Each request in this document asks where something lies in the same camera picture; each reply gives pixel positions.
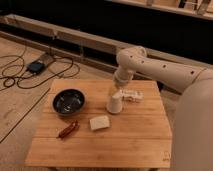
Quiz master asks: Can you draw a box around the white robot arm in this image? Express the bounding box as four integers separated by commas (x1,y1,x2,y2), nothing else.
114,46,213,171

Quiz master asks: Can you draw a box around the white toy block object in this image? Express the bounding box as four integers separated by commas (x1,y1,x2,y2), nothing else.
122,90,143,102

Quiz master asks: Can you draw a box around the white rectangular sponge block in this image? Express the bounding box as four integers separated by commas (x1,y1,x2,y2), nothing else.
90,116,110,131

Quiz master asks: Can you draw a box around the dark round bowl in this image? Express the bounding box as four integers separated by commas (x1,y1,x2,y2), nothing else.
52,89,85,116

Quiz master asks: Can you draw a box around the wooden table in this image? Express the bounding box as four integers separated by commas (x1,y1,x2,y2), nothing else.
25,79,172,168

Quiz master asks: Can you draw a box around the reddish brown stick object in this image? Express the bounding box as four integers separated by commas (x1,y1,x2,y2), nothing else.
56,120,78,139

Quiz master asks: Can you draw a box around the blue power adapter box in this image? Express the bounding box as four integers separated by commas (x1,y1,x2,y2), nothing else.
27,61,45,74

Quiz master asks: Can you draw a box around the black floor cable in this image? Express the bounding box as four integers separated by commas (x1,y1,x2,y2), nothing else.
0,39,81,90

